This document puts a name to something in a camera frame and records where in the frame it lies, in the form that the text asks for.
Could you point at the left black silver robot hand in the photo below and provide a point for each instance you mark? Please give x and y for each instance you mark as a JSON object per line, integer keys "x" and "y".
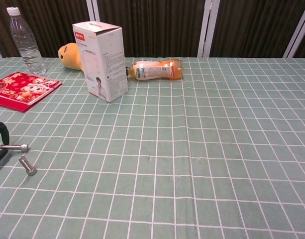
{"x": 4, "y": 134}

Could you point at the orange drink bottle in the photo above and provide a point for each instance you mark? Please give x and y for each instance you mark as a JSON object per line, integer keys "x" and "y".
{"x": 154, "y": 69}

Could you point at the metal socket head screw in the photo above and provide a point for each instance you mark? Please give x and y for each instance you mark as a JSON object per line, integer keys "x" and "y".
{"x": 28, "y": 166}
{"x": 15, "y": 147}

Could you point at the red printed packet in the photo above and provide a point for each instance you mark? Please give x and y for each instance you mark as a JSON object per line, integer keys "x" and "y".
{"x": 23, "y": 89}

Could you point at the green checked tablecloth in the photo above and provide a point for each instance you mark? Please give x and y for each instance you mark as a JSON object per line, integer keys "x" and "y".
{"x": 179, "y": 149}

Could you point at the white cardboard product box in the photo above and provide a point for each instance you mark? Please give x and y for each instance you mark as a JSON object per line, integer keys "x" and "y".
{"x": 105, "y": 64}

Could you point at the clear plastic water bottle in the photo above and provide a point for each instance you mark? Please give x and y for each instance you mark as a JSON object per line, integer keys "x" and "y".
{"x": 30, "y": 47}

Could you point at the yellow plush toy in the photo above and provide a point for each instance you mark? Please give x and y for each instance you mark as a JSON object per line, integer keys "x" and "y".
{"x": 70, "y": 57}

